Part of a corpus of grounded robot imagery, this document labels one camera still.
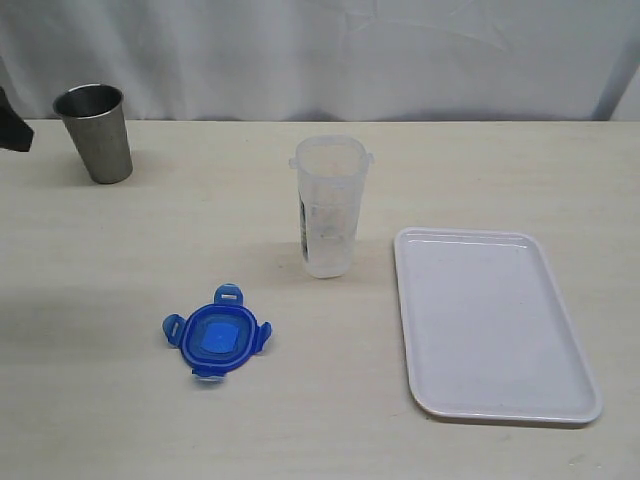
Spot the stainless steel cup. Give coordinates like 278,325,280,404
53,84,133,184

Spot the blue container lid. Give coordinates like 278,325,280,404
162,283,272,382

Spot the clear plastic tall container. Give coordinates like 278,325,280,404
289,135,373,279

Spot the white rectangular tray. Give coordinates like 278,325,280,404
394,227,603,425

